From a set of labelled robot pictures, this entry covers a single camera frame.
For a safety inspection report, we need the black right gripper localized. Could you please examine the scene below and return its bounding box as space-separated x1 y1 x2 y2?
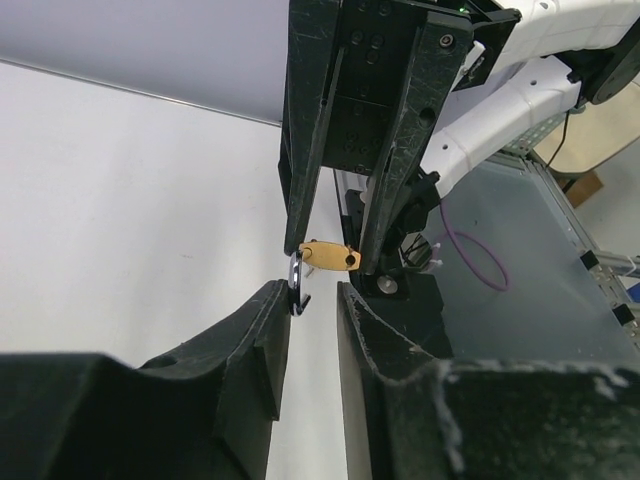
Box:
278 1 520 274

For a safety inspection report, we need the aluminium table frame rail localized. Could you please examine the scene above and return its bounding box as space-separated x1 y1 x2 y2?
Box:
498 112 639 343

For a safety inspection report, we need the small brass padlock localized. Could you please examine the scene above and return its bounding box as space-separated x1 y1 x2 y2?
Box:
288 241 361 317

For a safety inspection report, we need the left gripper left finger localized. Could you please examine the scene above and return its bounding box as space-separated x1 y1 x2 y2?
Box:
1 280 291 479

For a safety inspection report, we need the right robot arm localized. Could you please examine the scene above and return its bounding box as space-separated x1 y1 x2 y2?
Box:
279 1 639 274

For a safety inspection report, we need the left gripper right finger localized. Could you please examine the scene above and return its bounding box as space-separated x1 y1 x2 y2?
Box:
337 283 639 479

